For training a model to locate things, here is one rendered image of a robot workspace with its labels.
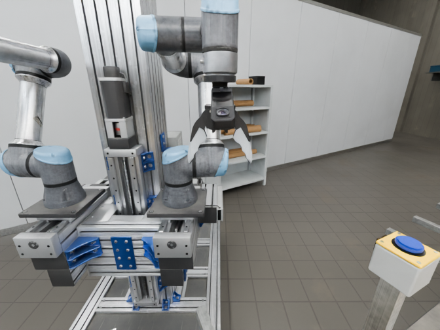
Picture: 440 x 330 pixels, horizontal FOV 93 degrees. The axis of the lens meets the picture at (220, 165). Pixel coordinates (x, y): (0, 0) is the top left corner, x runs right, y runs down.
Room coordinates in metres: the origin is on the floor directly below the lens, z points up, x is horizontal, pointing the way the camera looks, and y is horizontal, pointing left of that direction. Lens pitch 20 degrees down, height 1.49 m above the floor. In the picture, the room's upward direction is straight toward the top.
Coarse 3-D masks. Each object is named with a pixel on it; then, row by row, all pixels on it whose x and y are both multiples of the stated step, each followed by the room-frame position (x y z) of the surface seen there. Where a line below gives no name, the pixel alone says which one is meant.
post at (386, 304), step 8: (376, 288) 0.31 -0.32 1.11; (384, 288) 0.30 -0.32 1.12; (392, 288) 0.29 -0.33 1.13; (376, 296) 0.31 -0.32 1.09; (384, 296) 0.30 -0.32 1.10; (392, 296) 0.29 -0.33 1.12; (400, 296) 0.29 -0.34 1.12; (376, 304) 0.31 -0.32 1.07; (384, 304) 0.30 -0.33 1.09; (392, 304) 0.29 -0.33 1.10; (400, 304) 0.29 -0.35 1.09; (368, 312) 0.31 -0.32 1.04; (376, 312) 0.30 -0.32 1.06; (384, 312) 0.29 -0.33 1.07; (392, 312) 0.28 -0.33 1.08; (368, 320) 0.31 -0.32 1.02; (376, 320) 0.30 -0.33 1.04; (384, 320) 0.29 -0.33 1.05; (392, 320) 0.29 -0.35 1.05; (368, 328) 0.31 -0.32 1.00; (376, 328) 0.29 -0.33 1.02; (384, 328) 0.28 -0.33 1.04; (392, 328) 0.30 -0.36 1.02
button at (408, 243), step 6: (396, 240) 0.31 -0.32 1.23; (402, 240) 0.31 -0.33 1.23; (408, 240) 0.31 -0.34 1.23; (414, 240) 0.31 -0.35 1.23; (402, 246) 0.30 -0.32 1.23; (408, 246) 0.29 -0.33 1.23; (414, 246) 0.29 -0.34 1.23; (420, 246) 0.29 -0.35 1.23; (414, 252) 0.29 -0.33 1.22; (420, 252) 0.29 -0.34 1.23
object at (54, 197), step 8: (56, 184) 0.75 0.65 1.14; (64, 184) 0.76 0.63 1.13; (72, 184) 0.79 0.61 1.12; (80, 184) 0.83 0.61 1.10; (48, 192) 0.74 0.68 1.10; (56, 192) 0.75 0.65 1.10; (64, 192) 0.76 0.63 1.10; (72, 192) 0.77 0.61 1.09; (80, 192) 0.80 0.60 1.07; (48, 200) 0.73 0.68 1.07; (56, 200) 0.74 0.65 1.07; (64, 200) 0.75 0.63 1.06; (72, 200) 0.76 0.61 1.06; (80, 200) 0.79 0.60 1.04; (48, 208) 0.73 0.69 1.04; (56, 208) 0.73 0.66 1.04
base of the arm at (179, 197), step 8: (168, 184) 0.76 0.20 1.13; (184, 184) 0.76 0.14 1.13; (192, 184) 0.80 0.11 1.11; (168, 192) 0.75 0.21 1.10; (176, 192) 0.74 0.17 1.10; (184, 192) 0.75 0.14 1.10; (192, 192) 0.78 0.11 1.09; (168, 200) 0.74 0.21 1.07; (176, 200) 0.73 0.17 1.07; (184, 200) 0.74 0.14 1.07; (192, 200) 0.76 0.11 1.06; (176, 208) 0.73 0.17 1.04
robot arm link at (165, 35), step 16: (144, 16) 0.55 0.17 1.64; (160, 16) 0.56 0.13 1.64; (176, 16) 0.57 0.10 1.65; (144, 32) 0.54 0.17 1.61; (160, 32) 0.54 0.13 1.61; (176, 32) 0.55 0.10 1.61; (144, 48) 0.56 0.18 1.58; (160, 48) 0.56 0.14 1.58; (176, 48) 0.57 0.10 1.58; (176, 64) 0.79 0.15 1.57
